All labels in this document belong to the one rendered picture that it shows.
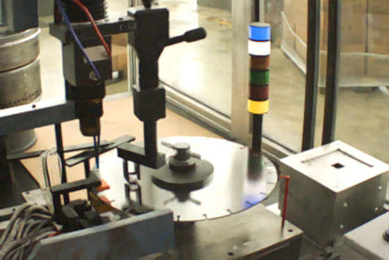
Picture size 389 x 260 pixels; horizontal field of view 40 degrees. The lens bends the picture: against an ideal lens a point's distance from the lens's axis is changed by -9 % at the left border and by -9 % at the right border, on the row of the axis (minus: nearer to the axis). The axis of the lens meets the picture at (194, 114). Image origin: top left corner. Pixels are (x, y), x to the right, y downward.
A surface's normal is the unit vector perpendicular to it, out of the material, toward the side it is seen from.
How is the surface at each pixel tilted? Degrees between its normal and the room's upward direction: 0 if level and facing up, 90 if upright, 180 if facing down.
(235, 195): 0
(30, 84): 90
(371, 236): 0
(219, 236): 0
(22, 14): 90
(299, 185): 90
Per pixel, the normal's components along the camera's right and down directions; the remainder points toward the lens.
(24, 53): 0.88, 0.17
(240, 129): -0.85, 0.18
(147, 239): 0.52, 0.30
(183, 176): 0.00, -0.90
